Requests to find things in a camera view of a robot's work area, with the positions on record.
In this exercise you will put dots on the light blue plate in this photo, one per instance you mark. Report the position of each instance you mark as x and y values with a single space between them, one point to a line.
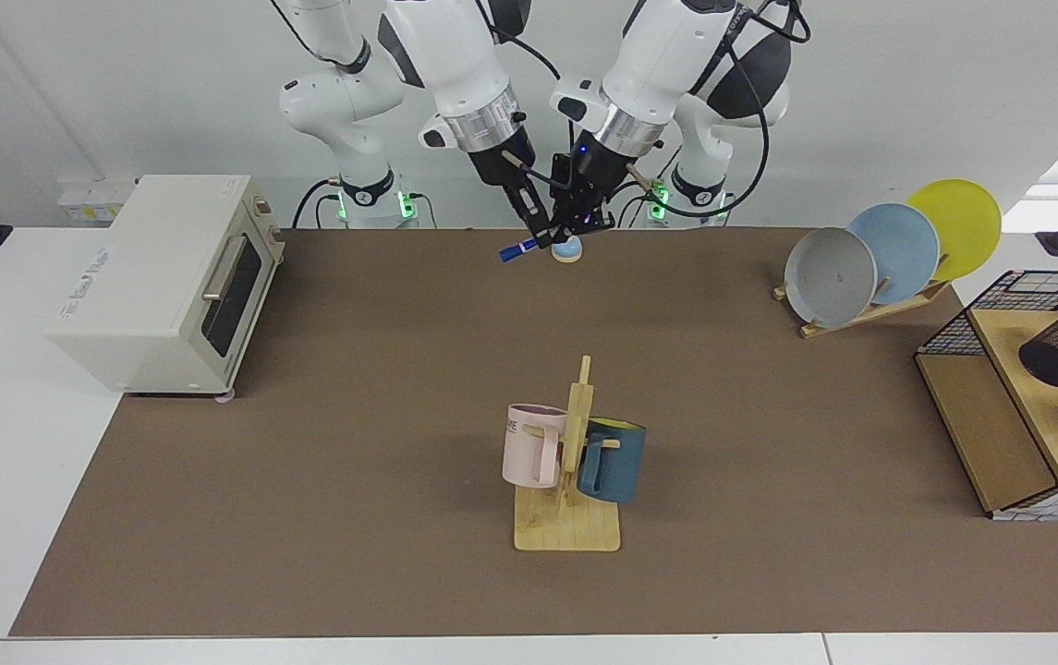
907 254

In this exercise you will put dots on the yellow plate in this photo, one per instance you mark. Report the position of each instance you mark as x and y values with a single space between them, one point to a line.
963 226

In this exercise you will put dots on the wooden plate rack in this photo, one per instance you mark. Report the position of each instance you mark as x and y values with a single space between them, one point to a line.
907 300

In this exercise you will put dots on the brown table cloth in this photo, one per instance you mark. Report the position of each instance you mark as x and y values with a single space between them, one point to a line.
353 517

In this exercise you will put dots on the blue and white marker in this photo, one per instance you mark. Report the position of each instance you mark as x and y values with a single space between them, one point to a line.
515 249

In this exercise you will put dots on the pink cup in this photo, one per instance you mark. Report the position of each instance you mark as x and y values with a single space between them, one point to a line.
521 453

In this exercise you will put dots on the grey plate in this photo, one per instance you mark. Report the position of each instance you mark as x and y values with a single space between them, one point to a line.
829 277

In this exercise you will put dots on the white wall socket box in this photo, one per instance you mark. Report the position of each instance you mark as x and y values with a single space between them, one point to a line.
90 203

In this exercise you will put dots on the pale toaster oven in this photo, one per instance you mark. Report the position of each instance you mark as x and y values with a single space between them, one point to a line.
150 268

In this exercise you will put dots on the dark teal cup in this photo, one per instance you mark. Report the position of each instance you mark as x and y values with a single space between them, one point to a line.
616 466

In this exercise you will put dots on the small blue round bell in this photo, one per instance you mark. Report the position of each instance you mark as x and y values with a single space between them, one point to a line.
569 254

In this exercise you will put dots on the wooden cup stand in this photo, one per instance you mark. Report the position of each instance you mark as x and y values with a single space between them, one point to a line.
565 531

